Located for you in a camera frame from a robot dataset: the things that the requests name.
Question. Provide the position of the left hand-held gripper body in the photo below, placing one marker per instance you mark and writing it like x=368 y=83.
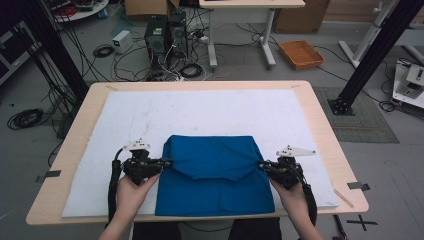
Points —
x=141 y=166

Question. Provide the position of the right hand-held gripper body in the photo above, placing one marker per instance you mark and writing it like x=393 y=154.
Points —
x=288 y=171

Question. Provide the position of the blue printed t-shirt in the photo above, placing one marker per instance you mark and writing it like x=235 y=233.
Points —
x=213 y=186

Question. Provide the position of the person's right hand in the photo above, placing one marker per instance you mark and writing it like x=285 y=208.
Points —
x=296 y=200

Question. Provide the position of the person's left hand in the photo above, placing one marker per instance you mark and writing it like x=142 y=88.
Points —
x=131 y=196

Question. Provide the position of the thin wooden stick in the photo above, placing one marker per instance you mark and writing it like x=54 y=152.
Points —
x=344 y=198

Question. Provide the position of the person's dark trousers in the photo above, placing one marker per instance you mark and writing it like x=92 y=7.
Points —
x=256 y=230

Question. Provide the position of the white felt mat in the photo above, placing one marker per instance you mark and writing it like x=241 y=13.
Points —
x=206 y=110

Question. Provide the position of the grey tape strip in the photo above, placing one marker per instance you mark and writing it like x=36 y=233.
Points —
x=358 y=186
x=50 y=174

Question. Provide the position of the grey floor mat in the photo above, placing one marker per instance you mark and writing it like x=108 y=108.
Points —
x=370 y=126

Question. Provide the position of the orange tray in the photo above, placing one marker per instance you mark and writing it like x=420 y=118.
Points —
x=301 y=54

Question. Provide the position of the black computer tower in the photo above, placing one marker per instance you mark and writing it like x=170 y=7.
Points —
x=177 y=35
x=155 y=40

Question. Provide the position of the white power supply box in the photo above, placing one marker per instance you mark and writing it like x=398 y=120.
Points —
x=122 y=41

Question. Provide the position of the large brown cardboard box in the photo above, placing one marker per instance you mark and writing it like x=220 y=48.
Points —
x=300 y=16

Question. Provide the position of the white electronic device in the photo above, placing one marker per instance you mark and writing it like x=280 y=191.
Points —
x=411 y=83

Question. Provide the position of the white metal stand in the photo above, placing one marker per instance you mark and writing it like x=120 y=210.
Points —
x=366 y=36

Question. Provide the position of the white-legged desk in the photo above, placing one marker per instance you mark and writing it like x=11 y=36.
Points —
x=253 y=3

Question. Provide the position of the round white table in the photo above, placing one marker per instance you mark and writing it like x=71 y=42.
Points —
x=81 y=10

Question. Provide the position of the black aluminium frame post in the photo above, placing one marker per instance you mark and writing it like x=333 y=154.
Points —
x=376 y=53
x=56 y=50

